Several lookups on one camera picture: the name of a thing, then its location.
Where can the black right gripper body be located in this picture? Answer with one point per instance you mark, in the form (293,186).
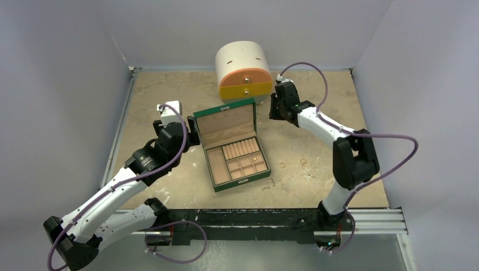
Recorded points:
(276,106)

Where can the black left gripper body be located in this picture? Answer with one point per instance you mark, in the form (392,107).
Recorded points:
(192,139)

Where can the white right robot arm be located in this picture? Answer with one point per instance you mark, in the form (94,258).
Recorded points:
(354,159)

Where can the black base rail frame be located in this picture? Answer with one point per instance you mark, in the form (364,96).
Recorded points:
(300,225)

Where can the small silver earring pair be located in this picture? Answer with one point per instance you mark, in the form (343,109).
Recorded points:
(270,185)

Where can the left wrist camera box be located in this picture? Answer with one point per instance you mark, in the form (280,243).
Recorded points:
(170,113)

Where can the green jewelry box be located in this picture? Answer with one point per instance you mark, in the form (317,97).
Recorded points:
(226,124)

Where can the white drawer cabinet orange yellow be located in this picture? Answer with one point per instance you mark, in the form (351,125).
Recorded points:
(242,72)

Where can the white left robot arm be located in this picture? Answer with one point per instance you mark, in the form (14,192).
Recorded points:
(81,235)

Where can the green jewelry tray insert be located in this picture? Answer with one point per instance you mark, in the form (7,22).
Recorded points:
(231,165)

